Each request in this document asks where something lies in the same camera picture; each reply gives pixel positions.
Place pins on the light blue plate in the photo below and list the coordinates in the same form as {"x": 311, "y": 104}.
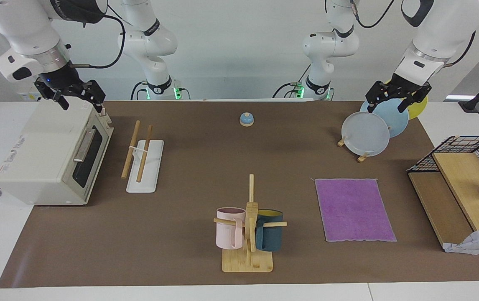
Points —
{"x": 396, "y": 119}

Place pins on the brown table mat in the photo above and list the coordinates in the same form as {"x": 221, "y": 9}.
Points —
{"x": 189, "y": 167}

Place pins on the grey plate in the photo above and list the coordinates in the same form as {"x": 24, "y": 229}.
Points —
{"x": 365, "y": 134}

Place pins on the white power box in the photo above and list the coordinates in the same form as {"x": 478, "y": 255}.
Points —
{"x": 28, "y": 96}

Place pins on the yellow plate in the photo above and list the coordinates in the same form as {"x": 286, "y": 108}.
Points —
{"x": 418, "y": 109}

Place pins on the wooden mug tree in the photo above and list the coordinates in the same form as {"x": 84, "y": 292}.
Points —
{"x": 251, "y": 213}

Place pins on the purple and grey towel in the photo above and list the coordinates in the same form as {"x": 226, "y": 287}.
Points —
{"x": 354, "y": 209}

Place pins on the white marbled panel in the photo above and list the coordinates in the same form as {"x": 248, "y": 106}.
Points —
{"x": 477, "y": 244}

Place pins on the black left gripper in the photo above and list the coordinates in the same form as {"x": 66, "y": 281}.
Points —
{"x": 398, "y": 90}

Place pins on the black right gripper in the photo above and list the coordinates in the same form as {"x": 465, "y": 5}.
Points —
{"x": 66, "y": 83}

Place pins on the cream toaster oven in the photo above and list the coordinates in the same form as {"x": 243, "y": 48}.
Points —
{"x": 39, "y": 154}

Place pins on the pink mug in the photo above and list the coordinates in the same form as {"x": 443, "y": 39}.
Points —
{"x": 226, "y": 234}

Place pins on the white rectangular tray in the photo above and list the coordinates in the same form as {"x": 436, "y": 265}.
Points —
{"x": 145, "y": 167}

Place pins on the dark teal mug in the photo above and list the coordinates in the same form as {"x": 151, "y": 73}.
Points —
{"x": 271, "y": 236}

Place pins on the wooden plate rack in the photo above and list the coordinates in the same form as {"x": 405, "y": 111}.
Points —
{"x": 362, "y": 158}

